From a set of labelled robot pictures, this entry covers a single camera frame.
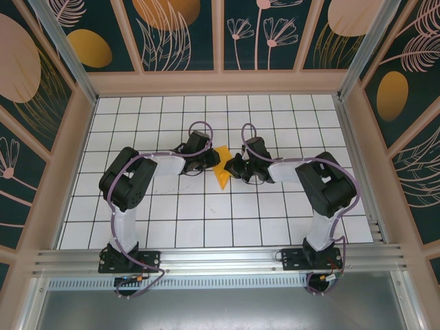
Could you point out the aluminium side rail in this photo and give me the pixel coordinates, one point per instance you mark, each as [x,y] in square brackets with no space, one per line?
[361,172]

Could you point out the black controller board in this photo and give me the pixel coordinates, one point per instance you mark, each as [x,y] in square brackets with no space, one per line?
[130,280]

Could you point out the grey metal sheet panel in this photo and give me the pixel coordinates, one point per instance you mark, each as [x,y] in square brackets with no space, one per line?
[220,309]

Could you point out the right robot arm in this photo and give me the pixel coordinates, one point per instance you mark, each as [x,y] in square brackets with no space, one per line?
[326,185]

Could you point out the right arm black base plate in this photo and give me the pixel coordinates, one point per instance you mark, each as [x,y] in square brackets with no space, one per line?
[292,261]

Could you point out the orange cloth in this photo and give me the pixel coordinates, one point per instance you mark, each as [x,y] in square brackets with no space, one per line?
[222,178]

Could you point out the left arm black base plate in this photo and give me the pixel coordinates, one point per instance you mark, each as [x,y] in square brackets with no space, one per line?
[151,261]

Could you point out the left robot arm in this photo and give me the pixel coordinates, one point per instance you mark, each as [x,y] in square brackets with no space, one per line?
[127,178]

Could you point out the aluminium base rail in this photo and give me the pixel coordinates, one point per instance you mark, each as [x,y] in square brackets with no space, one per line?
[220,258]

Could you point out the aluminium corner post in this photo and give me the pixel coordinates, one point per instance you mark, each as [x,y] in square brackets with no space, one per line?
[368,44]
[65,44]

